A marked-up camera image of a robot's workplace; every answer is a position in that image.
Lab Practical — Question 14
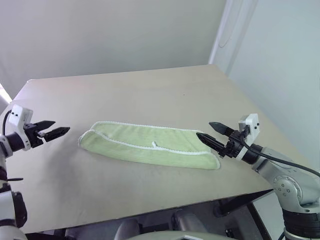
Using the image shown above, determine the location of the white table leg panel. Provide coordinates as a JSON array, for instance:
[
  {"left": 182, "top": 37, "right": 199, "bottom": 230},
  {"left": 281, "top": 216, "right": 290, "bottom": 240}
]
[{"left": 250, "top": 194, "right": 286, "bottom": 240}]

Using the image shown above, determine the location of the light green towel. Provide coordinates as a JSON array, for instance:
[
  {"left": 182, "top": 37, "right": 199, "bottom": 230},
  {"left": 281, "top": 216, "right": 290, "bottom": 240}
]
[{"left": 77, "top": 120, "right": 221, "bottom": 171}]

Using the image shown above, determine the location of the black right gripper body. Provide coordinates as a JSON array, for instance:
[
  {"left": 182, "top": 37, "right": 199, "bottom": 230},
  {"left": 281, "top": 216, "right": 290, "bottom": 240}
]
[{"left": 219, "top": 125, "right": 251, "bottom": 159}]

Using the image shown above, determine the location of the white slanted bar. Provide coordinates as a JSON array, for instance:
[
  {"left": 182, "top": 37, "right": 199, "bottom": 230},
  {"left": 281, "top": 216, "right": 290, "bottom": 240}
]
[{"left": 0, "top": 83, "right": 12, "bottom": 106}]

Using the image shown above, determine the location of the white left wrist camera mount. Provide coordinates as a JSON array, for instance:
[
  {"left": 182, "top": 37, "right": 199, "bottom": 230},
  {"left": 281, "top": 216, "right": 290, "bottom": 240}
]
[{"left": 8, "top": 104, "right": 34, "bottom": 152}]

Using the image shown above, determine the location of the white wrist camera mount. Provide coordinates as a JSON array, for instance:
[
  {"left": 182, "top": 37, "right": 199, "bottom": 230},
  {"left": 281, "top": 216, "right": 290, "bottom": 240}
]
[
  {"left": 236, "top": 113, "right": 260, "bottom": 161},
  {"left": 8, "top": 104, "right": 34, "bottom": 152}
]

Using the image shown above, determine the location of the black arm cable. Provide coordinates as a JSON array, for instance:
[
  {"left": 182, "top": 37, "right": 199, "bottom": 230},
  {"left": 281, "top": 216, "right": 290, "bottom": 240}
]
[
  {"left": 239, "top": 129, "right": 320, "bottom": 179},
  {"left": 2, "top": 109, "right": 14, "bottom": 137}
]

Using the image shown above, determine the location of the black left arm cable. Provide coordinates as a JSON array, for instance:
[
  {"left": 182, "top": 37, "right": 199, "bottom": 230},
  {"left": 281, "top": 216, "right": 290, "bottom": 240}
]
[{"left": 2, "top": 109, "right": 14, "bottom": 137}]

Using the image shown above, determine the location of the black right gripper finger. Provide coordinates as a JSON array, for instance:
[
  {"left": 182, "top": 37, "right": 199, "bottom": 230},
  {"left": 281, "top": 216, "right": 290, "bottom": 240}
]
[
  {"left": 208, "top": 121, "right": 236, "bottom": 137},
  {"left": 195, "top": 131, "right": 228, "bottom": 154}
]

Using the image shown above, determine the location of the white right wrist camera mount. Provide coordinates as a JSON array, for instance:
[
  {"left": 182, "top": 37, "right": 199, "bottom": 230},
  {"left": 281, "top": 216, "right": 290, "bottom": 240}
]
[{"left": 236, "top": 113, "right": 260, "bottom": 161}]

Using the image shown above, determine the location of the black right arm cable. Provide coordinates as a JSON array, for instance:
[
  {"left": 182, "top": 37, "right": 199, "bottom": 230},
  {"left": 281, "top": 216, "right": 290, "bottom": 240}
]
[{"left": 239, "top": 129, "right": 320, "bottom": 179}]

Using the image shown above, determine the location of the white hanging cord loop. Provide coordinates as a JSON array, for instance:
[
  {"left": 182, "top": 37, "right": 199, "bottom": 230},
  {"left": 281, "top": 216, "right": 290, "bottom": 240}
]
[{"left": 219, "top": 0, "right": 246, "bottom": 48}]

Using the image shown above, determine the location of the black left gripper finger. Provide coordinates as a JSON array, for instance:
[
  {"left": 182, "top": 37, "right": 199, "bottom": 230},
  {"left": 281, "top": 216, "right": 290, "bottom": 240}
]
[
  {"left": 43, "top": 126, "right": 71, "bottom": 143},
  {"left": 34, "top": 120, "right": 56, "bottom": 131}
]

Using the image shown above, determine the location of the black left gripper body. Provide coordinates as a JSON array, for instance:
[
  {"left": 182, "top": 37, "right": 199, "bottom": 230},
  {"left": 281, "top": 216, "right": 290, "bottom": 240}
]
[{"left": 23, "top": 122, "right": 48, "bottom": 149}]

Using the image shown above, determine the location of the grey rounded shape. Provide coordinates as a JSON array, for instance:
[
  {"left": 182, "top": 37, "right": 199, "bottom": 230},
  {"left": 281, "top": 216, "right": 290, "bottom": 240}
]
[
  {"left": 171, "top": 209, "right": 209, "bottom": 233},
  {"left": 114, "top": 218, "right": 144, "bottom": 240}
]

